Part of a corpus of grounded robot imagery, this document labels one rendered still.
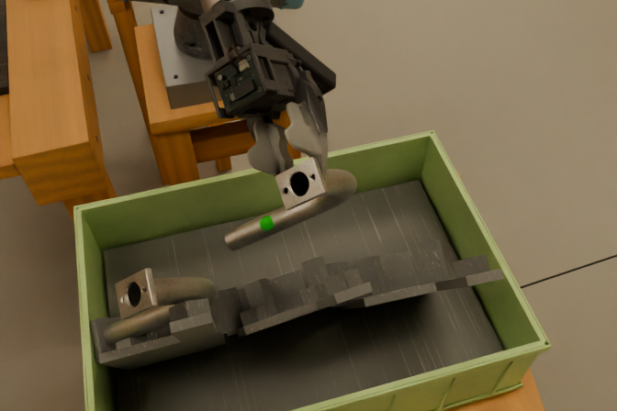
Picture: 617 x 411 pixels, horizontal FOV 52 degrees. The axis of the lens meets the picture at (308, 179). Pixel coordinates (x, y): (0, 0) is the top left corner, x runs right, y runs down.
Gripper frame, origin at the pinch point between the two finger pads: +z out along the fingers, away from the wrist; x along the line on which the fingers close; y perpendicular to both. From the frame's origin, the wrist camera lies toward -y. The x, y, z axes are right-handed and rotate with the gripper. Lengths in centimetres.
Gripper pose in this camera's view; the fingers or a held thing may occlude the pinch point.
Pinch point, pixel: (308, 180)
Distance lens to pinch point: 69.0
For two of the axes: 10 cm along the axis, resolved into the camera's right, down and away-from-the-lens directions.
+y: -5.7, 0.4, -8.2
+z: 3.2, 9.3, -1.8
